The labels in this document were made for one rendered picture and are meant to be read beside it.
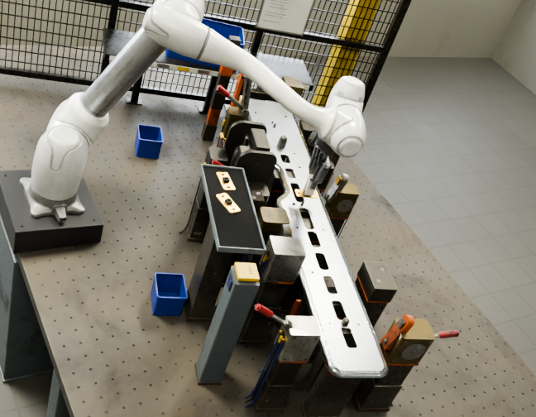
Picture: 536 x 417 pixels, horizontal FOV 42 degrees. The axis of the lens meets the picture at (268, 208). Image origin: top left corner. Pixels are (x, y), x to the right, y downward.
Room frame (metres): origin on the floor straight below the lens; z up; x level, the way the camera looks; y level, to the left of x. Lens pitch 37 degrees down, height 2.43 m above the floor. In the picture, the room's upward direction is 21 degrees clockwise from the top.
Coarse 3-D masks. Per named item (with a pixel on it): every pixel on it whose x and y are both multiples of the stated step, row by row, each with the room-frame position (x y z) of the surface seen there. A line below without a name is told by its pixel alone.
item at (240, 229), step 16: (208, 176) 1.72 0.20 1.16; (240, 176) 1.78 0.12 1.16; (208, 192) 1.65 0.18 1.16; (224, 192) 1.67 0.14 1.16; (240, 192) 1.70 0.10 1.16; (224, 208) 1.60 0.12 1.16; (240, 208) 1.63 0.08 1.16; (224, 224) 1.53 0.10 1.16; (240, 224) 1.56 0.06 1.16; (256, 224) 1.58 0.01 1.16; (224, 240) 1.47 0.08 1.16; (240, 240) 1.49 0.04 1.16; (256, 240) 1.52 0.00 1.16
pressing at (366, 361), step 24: (264, 120) 2.42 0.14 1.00; (288, 120) 2.49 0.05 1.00; (288, 144) 2.31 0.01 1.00; (288, 168) 2.16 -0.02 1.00; (288, 192) 2.01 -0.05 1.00; (288, 216) 1.88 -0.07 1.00; (312, 216) 1.93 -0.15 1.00; (336, 240) 1.86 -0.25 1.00; (312, 264) 1.69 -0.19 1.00; (336, 264) 1.74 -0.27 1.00; (312, 288) 1.59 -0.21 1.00; (336, 288) 1.63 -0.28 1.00; (312, 312) 1.49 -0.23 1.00; (360, 312) 1.56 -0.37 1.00; (336, 336) 1.43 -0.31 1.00; (360, 336) 1.47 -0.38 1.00; (336, 360) 1.35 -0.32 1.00; (360, 360) 1.38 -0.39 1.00; (384, 360) 1.41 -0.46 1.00
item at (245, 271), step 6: (234, 264) 1.40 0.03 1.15; (240, 264) 1.40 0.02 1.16; (246, 264) 1.41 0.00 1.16; (252, 264) 1.42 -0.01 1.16; (240, 270) 1.38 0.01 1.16; (246, 270) 1.39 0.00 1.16; (252, 270) 1.40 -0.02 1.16; (240, 276) 1.36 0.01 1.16; (246, 276) 1.36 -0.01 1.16; (252, 276) 1.37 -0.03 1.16; (258, 276) 1.38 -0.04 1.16
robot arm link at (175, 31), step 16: (176, 0) 1.91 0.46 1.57; (144, 16) 1.86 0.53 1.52; (160, 16) 1.82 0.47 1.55; (176, 16) 1.84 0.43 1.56; (192, 16) 1.88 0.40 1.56; (160, 32) 1.80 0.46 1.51; (176, 32) 1.81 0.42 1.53; (192, 32) 1.83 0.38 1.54; (176, 48) 1.81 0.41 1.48; (192, 48) 1.82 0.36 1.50
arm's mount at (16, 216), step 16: (0, 176) 1.77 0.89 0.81; (16, 176) 1.80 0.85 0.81; (0, 192) 1.73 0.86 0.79; (16, 192) 1.73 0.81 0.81; (80, 192) 1.86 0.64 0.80; (0, 208) 1.72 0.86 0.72; (16, 208) 1.67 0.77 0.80; (96, 208) 1.82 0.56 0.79; (16, 224) 1.60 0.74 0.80; (32, 224) 1.63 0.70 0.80; (48, 224) 1.66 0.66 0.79; (64, 224) 1.69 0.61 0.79; (80, 224) 1.72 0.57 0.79; (96, 224) 1.75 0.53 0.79; (16, 240) 1.57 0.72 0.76; (32, 240) 1.61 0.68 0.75; (48, 240) 1.64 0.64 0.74; (64, 240) 1.67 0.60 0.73; (80, 240) 1.71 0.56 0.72; (96, 240) 1.75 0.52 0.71
